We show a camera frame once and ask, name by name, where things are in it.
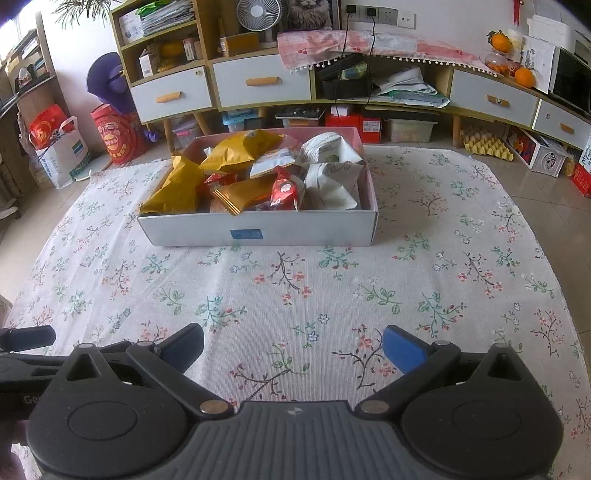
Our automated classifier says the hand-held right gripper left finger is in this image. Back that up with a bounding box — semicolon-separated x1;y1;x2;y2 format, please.
55;323;235;418

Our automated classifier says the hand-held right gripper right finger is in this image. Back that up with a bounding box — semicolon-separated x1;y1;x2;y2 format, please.
355;324;536;416

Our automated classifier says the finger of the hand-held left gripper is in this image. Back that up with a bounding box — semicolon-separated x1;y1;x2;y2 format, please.
0;325;57;352

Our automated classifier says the crinkled mustard snack packet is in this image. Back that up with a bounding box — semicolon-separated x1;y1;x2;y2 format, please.
140;156;208;215

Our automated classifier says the white box pink inside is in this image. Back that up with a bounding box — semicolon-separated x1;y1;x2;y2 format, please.
137;127;379;247

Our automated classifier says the golden brown snack packet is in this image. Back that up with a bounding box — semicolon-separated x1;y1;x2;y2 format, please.
210;178;278;217

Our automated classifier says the small red snack packet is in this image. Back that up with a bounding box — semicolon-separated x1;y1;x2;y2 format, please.
202;173;237;198
269;167;306;210

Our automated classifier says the white text packet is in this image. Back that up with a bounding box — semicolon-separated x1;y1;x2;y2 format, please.
304;161;365;210

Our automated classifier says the cream snack packet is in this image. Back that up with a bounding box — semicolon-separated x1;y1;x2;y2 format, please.
249;148;297;180

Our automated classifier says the yellow packet white sticker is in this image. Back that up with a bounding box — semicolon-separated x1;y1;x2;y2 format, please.
198;129;283;175

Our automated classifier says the white packet nut print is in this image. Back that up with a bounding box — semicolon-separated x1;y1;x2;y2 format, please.
299;131;365;166

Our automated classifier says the floral tablecloth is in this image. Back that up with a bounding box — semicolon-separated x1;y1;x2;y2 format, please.
0;145;587;480

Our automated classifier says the white shopping bag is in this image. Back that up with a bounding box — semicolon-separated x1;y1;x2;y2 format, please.
34;116;90;189

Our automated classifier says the clear storage box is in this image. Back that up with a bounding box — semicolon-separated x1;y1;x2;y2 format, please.
383;119;438;143
172;119;204;151

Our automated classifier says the red gift bag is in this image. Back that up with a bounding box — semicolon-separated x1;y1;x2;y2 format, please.
28;104;70;149

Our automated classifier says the red printed bag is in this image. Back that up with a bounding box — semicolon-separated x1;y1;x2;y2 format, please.
90;104;151;166

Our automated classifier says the yellow egg tray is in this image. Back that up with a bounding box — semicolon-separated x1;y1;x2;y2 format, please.
463;126;514;161

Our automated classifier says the red box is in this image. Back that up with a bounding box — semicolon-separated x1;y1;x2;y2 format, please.
325;113;384;144

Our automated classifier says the blue lidded storage box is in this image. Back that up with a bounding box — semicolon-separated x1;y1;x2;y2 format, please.
222;111;264;132

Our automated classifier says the white printed carton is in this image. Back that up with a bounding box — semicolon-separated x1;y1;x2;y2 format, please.
505;127;568;177

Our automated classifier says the red carton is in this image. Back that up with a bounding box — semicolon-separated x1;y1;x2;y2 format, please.
570;161;591;198

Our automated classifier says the dark shelf unit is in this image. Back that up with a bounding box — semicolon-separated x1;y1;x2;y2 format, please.
0;11;70;217

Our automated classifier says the black tray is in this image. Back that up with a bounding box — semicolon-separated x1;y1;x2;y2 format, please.
276;106;326;127

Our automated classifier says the folded paper stack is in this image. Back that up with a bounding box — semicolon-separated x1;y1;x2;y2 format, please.
369;67;451;109

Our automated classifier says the black bag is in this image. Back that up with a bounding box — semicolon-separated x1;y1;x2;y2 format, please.
316;53;372;100

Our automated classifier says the glass jar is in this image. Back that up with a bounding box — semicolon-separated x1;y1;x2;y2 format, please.
485;51;511;75

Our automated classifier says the cardboard box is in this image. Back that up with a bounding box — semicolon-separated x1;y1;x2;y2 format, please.
219;32;262;57

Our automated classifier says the pink fringed cloth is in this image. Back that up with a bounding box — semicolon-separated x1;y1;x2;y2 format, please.
277;28;499;77

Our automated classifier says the white microwave oven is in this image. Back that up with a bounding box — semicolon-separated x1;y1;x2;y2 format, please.
549;46;591;116

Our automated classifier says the white printed bag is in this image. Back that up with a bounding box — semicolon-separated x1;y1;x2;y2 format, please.
522;34;559;93

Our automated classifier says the wooden cabinet with shelves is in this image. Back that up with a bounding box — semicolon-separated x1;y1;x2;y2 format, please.
111;0;591;151

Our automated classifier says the stack of papers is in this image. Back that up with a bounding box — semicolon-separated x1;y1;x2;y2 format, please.
139;0;195;37

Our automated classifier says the green plant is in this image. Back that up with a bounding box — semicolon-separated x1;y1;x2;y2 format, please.
53;0;123;17

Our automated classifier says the white desk fan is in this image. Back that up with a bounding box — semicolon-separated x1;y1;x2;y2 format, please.
236;0;283;44

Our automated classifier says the cat picture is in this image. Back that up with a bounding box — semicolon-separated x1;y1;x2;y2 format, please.
286;0;340;29

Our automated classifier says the white foam box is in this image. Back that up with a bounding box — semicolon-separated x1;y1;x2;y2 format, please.
526;15;578;42

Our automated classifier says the white drawer wooden handle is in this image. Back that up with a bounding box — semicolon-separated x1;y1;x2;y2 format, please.
532;99;591;148
130;66;214;124
212;58;314;109
449;69;540;123

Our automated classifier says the black power cable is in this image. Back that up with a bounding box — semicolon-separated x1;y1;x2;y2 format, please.
365;14;377;100
336;11;352;100

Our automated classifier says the grey wall outlet row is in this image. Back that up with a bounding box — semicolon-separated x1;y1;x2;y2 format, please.
344;4;416;29

